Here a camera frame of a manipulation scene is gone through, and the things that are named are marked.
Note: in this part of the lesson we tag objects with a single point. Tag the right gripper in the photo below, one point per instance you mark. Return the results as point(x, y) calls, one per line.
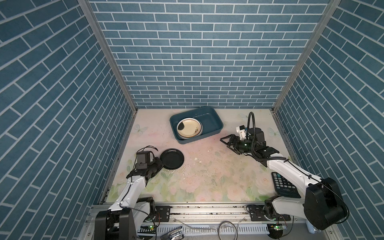
point(231, 135)

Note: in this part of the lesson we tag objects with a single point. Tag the black plate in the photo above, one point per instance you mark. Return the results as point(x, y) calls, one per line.
point(172, 159)

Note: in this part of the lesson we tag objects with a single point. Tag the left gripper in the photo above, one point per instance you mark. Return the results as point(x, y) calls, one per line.
point(159, 164)

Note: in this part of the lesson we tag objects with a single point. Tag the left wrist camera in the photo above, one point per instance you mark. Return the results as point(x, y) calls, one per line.
point(144, 159)

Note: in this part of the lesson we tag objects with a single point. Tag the black calculator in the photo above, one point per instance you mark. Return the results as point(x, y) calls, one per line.
point(283, 187)

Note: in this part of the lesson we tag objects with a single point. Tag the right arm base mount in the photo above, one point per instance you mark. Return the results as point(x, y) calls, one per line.
point(259, 213)

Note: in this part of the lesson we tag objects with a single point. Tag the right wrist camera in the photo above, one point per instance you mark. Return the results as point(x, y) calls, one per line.
point(242, 132)

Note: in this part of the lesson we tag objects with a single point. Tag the cream plate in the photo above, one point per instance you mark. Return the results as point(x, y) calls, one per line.
point(189, 128)

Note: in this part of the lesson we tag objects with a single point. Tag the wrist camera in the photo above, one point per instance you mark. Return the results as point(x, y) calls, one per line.
point(144, 159)
point(242, 132)

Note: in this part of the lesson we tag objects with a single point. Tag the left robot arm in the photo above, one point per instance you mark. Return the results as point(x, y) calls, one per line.
point(124, 218)

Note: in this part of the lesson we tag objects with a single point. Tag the aluminium rail frame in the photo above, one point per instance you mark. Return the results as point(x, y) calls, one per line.
point(204, 218)

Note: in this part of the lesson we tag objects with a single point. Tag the teal plastic bin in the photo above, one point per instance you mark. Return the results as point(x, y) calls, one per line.
point(209, 124)

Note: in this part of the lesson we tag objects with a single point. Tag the metal binder clip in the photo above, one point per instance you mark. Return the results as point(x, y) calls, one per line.
point(175, 234)

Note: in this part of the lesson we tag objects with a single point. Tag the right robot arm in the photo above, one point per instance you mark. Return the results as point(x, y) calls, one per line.
point(299, 193)

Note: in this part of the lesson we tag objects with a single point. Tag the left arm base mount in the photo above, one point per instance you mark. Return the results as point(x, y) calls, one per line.
point(159, 214)

